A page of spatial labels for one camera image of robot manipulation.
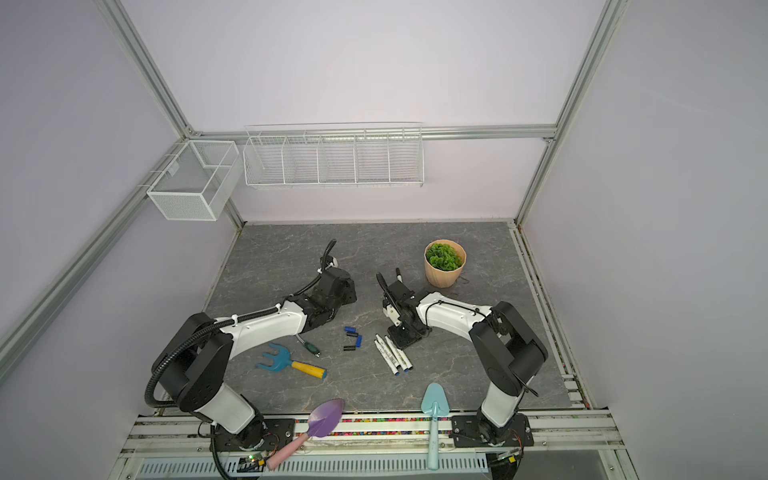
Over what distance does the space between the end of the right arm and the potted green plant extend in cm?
22

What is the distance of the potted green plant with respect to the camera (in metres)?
0.95

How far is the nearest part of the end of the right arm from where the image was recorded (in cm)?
66
